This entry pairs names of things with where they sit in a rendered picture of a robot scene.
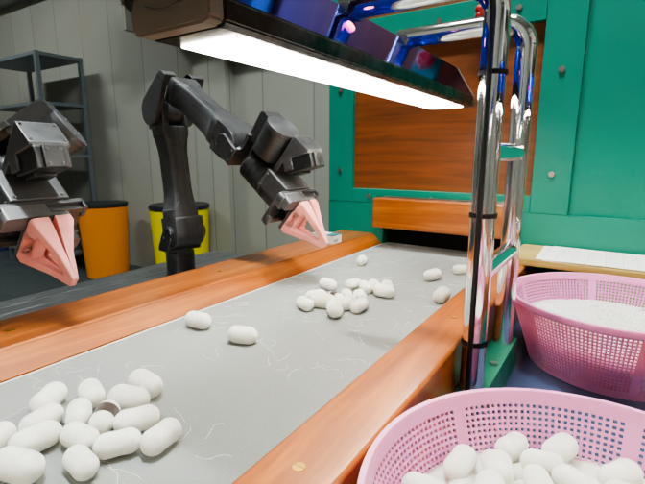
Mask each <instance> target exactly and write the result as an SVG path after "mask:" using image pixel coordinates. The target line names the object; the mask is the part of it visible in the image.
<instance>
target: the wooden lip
mask: <svg viewBox="0 0 645 484"><path fill-rule="evenodd" d="M503 203H504V202H497V207H496V213H498V215H497V218H496V220H495V233H494V239H501V227H502V215H503ZM470 206H471V200H456V199H438V198H420V197H401V196H381V197H376V198H373V204H372V226H373V227H376V228H385V229H395V230H414V231H424V232H434V233H444V234H454V235H463V236H469V221H470V217H468V213H469V212H470Z"/></svg>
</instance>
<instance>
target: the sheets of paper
mask: <svg viewBox="0 0 645 484"><path fill-rule="evenodd" d="M536 259H542V261H552V262H560V263H570V264H580V265H588V266H598V267H608V268H616V269H626V270H636V271H644V272H645V255H640V254H621V253H613V252H603V251H594V250H585V249H576V248H567V247H558V246H554V247H551V246H544V247H543V248H542V250H541V251H540V253H539V254H538V255H537V257H536Z"/></svg>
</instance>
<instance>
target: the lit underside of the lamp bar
mask: <svg viewBox="0 0 645 484"><path fill-rule="evenodd" d="M181 48H183V49H187V50H191V51H195V52H199V53H203V54H207V55H210V56H214V57H218V58H223V59H227V60H231V61H238V62H242V63H245V64H249V65H253V66H257V67H261V68H265V69H270V70H273V71H277V72H281V73H285V74H289V75H293V76H297V77H301V78H304V79H308V80H312V81H316V82H321V83H325V84H329V85H335V86H339V87H343V88H347V89H351V90H355V91H359V92H363V93H367V94H371V95H375V96H379V97H383V98H387V99H391V100H395V101H398V102H402V103H406V104H410V105H414V106H418V107H423V108H427V109H450V108H462V106H459V105H456V104H453V103H450V102H447V101H444V100H441V99H438V98H435V97H432V96H428V95H425V94H422V93H419V92H416V91H413V90H410V89H407V88H404V87H401V86H398V85H392V84H389V83H386V82H383V81H379V80H376V79H374V78H371V77H368V76H364V75H361V74H358V73H355V72H352V71H349V70H345V69H343V68H340V67H337V66H334V65H330V64H327V63H324V62H321V61H318V60H312V59H309V58H306V57H304V56H301V55H297V54H294V53H291V52H288V51H285V50H281V49H278V48H275V47H273V46H270V45H266V44H263V43H260V42H257V41H254V40H250V39H247V38H244V37H241V36H226V37H221V38H216V39H211V40H207V41H202V42H198V43H193V44H188V45H183V46H181Z"/></svg>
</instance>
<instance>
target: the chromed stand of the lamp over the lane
mask: <svg viewBox="0 0 645 484"><path fill-rule="evenodd" d="M452 1H457V0H338V4H340V5H341V6H342V8H343V10H344V11H345V13H346V14H347V15H348V16H351V17H352V18H353V19H358V20H359V21H362V18H367V17H372V16H377V15H381V14H387V13H392V12H401V11H407V10H411V9H416V8H421V7H427V6H432V5H437V4H441V3H447V2H452ZM476 1H477V2H478V3H479V4H480V5H481V7H482V9H483V16H480V17H474V18H469V19H463V20H457V21H451V22H445V23H440V24H434V25H428V26H422V27H416V28H411V29H405V30H398V32H397V34H396V35H397V36H400V38H401V39H402V41H403V43H404V44H406V45H407V46H408V47H410V48H415V47H419V46H426V45H433V44H440V43H446V42H453V41H460V40H467V39H474V38H480V37H481V38H482V42H481V57H480V71H478V77H479V86H478V102H477V116H476V132H475V146H474V161H473V176H472V191H471V206H470V212H469V213H468V217H470V221H469V236H468V251H467V266H466V295H465V310H464V325H463V336H462V337H461V343H462V355H461V370H460V384H459V386H458V387H457V388H456V390H455V391H454V393H456V392H462V391H467V390H475V389H485V388H504V386H505V384H506V382H507V380H508V378H509V376H510V374H511V372H512V370H513V368H514V365H515V357H516V346H517V338H515V337H513V329H514V308H515V296H516V286H517V275H518V263H519V253H520V241H521V231H522V219H523V208H524V197H525V186H526V176H527V164H528V154H529V142H530V131H531V120H532V109H533V98H534V87H535V76H536V65H537V54H538V37H537V32H536V30H535V28H534V26H533V25H532V24H531V22H530V21H529V20H528V19H526V18H525V17H523V16H521V15H519V14H516V13H512V1H511V0H476ZM510 37H511V38H512V39H513V41H514V44H515V56H514V80H513V92H512V104H511V117H510V128H509V141H508V143H505V142H502V131H503V118H504V106H505V93H506V80H507V76H508V75H509V69H507V67H508V55H509V42H510ZM505 161H507V166H506V178H505V190H504V203H503V215H502V227H501V239H500V247H499V248H497V249H496V250H495V251H494V250H493V245H494V233H495V220H496V218H497V215H498V213H496V207H497V194H498V182H499V169H500V162H505ZM497 272H498V276H497V288H496V301H495V313H494V325H493V337H492V338H491V339H490V341H489V343H488V339H487V334H488V320H489V308H490V284H491V278H492V277H493V276H494V275H495V274H496V273H497Z"/></svg>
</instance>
